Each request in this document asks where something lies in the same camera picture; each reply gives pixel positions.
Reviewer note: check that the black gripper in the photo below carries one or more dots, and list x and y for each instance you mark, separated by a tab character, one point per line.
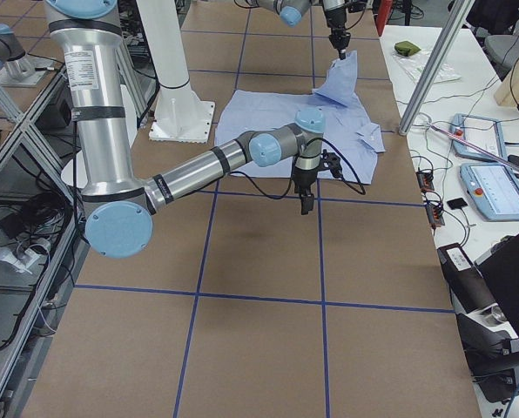
303	178
335	23

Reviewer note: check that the light blue striped shirt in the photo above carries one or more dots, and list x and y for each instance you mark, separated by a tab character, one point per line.
348	125

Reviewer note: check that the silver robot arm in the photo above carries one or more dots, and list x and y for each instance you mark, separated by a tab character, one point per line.
119	206
291	13

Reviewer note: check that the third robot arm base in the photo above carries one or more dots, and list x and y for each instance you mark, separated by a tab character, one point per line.
16	67

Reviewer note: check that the red fire extinguisher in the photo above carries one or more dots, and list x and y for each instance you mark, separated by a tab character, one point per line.
383	14

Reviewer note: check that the green cloth bundle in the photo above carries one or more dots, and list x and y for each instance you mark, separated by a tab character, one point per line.
406	48

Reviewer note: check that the orange circuit board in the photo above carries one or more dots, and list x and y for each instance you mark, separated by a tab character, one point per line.
434	211
425	180

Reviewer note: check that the small black device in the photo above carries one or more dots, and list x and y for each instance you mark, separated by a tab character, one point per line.
456	204

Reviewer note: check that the upper teach pendant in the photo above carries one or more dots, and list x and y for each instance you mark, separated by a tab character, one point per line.
482	137

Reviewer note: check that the teach pendant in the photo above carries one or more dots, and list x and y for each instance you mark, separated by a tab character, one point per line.
493	189
482	137

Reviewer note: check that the lower teach pendant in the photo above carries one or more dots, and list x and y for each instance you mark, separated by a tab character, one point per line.
493	189

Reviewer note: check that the black machine with label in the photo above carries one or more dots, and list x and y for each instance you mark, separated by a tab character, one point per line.
492	356

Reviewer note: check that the white plastic chair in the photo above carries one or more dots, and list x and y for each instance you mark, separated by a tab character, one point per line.
75	169

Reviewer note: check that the white power strip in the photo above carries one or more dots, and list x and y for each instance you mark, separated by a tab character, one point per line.
24	259

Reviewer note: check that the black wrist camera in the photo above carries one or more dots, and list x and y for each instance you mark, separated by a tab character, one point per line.
330	161

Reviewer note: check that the aluminium frame post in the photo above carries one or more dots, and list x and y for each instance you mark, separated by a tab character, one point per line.
440	50

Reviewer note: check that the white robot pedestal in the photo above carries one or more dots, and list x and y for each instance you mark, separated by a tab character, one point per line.
179	114

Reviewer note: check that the aluminium frame rack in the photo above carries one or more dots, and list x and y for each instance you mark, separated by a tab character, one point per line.
36	208

